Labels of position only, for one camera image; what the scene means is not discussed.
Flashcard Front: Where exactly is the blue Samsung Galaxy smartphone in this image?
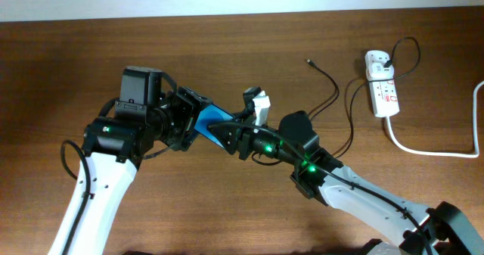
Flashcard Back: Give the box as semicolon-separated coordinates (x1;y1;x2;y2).
192;102;237;150

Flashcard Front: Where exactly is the white USB charger plug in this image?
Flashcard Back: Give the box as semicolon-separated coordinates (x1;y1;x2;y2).
365;50;394;81

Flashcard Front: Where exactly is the white power strip cord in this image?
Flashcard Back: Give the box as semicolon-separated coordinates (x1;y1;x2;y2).
384;79;484;159

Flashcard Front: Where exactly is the white power strip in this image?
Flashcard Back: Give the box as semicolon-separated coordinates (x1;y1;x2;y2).
364;50;401;119

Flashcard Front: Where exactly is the black USB charging cable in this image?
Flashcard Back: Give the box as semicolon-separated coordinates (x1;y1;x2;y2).
304;36;422;160

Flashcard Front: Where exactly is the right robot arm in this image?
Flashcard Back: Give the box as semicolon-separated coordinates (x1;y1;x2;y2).
210;111;483;254

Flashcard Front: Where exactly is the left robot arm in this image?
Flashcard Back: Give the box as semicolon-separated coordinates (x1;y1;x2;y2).
49;67;211;254

